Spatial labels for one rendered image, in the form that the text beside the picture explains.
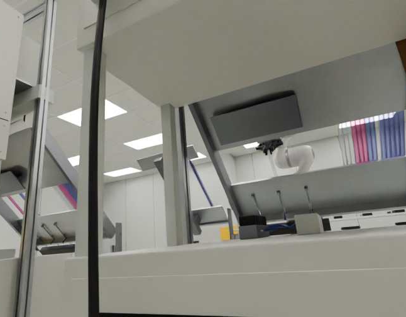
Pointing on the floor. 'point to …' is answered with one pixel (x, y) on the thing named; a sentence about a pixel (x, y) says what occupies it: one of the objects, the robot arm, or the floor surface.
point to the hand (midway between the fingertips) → (268, 150)
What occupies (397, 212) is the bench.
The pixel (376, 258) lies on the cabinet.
